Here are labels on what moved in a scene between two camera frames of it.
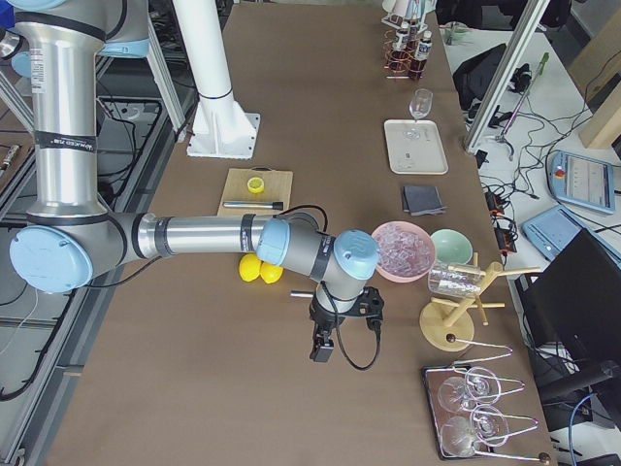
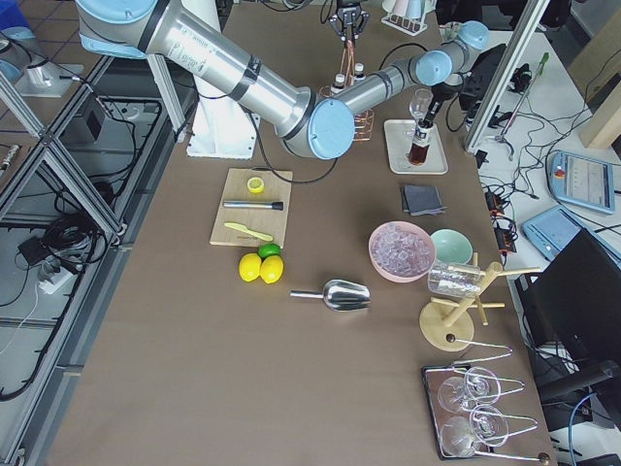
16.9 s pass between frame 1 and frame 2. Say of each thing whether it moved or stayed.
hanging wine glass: stayed
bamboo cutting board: stayed
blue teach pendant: stayed
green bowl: stayed
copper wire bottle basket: moved
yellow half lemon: stayed
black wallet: stayed
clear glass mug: stayed
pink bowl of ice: stayed
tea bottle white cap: moved
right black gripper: moved
